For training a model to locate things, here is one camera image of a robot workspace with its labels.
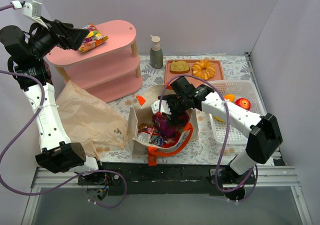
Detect purple cable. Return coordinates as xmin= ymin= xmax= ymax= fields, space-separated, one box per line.
xmin=0 ymin=3 xmax=128 ymax=209
xmin=158 ymin=74 xmax=259 ymax=202

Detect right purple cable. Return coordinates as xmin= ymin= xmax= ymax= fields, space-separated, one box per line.
xmin=158 ymin=74 xmax=259 ymax=202

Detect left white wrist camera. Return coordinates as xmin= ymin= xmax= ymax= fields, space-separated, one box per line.
xmin=10 ymin=0 xmax=48 ymax=29

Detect croissant bread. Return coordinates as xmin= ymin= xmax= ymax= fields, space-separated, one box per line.
xmin=192 ymin=60 xmax=216 ymax=80

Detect yellow banana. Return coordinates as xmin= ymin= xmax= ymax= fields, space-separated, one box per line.
xmin=212 ymin=115 xmax=225 ymax=122

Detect pink three-tier shelf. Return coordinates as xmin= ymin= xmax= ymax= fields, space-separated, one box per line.
xmin=46 ymin=20 xmax=143 ymax=103

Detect terracotta plastic tray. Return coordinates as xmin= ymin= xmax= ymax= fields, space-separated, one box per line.
xmin=164 ymin=59 xmax=225 ymax=88

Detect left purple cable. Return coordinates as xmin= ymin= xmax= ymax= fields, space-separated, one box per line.
xmin=0 ymin=3 xmax=128 ymax=209

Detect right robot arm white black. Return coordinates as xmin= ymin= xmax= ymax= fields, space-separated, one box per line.
xmin=156 ymin=75 xmax=283 ymax=184

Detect black mounting base rail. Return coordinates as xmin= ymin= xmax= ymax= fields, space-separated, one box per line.
xmin=44 ymin=161 xmax=258 ymax=201

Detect white plastic basket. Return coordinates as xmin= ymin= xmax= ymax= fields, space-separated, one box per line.
xmin=210 ymin=80 xmax=267 ymax=146

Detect brown cracker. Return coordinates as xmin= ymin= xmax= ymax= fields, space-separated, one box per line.
xmin=170 ymin=60 xmax=190 ymax=74

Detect snack packets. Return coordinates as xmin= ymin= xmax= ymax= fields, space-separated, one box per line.
xmin=137 ymin=123 xmax=181 ymax=148

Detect orange Fox's candy bag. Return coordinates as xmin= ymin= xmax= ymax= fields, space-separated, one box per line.
xmin=78 ymin=23 xmax=109 ymax=53

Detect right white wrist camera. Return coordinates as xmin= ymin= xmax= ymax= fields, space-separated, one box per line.
xmin=151 ymin=100 xmax=172 ymax=115

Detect floral table mat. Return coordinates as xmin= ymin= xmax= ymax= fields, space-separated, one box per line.
xmin=100 ymin=54 xmax=255 ymax=165

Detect grey pump soap bottle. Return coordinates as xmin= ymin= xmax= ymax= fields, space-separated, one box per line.
xmin=149 ymin=35 xmax=163 ymax=69

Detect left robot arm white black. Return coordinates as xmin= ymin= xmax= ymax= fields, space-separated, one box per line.
xmin=0 ymin=20 xmax=107 ymax=185

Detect orange fruit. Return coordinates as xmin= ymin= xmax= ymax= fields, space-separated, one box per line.
xmin=224 ymin=93 xmax=236 ymax=103

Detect purple snack packet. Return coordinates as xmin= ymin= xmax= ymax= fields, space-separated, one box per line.
xmin=152 ymin=112 xmax=190 ymax=138

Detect red food item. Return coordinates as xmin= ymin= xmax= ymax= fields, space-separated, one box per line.
xmin=235 ymin=97 xmax=251 ymax=111

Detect beige canvas tote bag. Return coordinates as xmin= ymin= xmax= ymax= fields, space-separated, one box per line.
xmin=127 ymin=84 xmax=199 ymax=166

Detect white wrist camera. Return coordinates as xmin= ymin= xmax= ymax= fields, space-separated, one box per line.
xmin=10 ymin=0 xmax=48 ymax=29
xmin=151 ymin=100 xmax=172 ymax=115

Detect orange plastic grocery bag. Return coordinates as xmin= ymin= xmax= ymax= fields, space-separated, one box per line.
xmin=56 ymin=81 xmax=128 ymax=159

